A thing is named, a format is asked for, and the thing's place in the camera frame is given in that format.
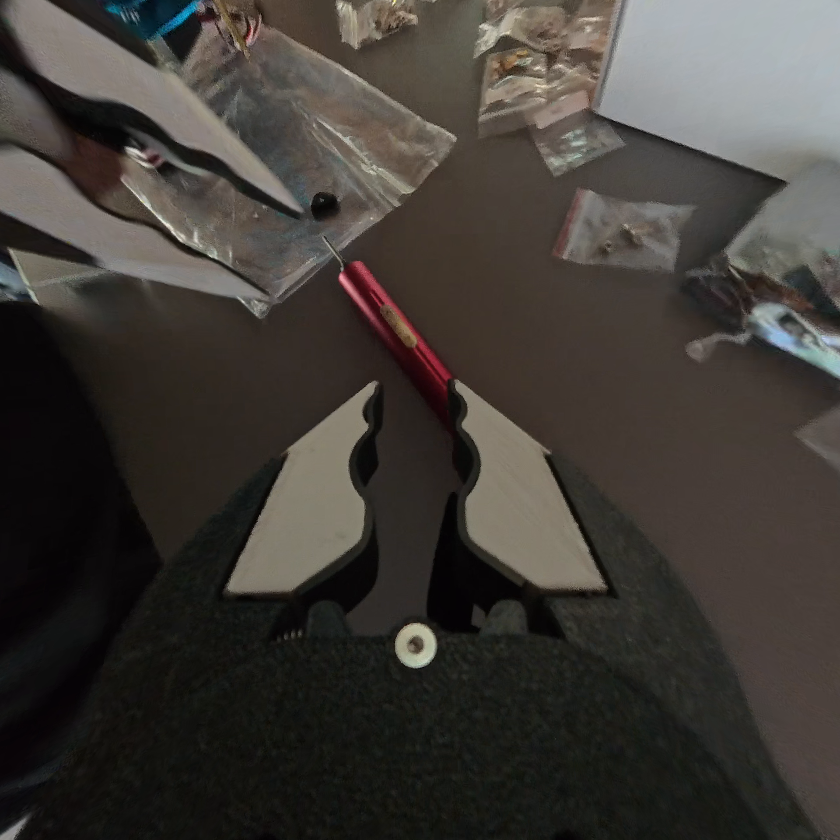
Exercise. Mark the white cardboard box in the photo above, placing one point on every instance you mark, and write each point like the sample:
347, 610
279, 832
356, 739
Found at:
722, 79

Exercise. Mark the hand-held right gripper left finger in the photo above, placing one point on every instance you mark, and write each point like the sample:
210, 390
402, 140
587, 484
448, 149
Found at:
302, 518

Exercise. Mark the small black part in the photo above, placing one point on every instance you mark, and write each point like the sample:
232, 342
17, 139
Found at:
321, 203

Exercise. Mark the red screwdriver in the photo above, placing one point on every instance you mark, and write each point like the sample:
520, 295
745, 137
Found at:
387, 315

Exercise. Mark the blue toy robot arm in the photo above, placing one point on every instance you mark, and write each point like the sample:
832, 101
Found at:
154, 10

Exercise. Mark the red-edged screw zip bag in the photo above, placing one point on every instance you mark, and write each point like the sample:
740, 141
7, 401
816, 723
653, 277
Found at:
623, 229

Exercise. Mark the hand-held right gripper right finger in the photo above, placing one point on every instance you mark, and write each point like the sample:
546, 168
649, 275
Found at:
518, 505

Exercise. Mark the pile of small parts bags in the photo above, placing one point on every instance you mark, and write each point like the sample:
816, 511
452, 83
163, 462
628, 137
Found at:
518, 72

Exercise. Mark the torn printed packaging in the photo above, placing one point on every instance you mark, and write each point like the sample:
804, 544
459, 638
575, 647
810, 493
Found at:
774, 262

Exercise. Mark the large clear plastic bag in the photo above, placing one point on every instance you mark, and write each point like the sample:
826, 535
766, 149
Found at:
328, 124

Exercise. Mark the person in black shirt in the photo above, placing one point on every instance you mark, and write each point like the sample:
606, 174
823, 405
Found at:
59, 525

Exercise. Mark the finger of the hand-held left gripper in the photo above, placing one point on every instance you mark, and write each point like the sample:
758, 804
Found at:
79, 216
131, 72

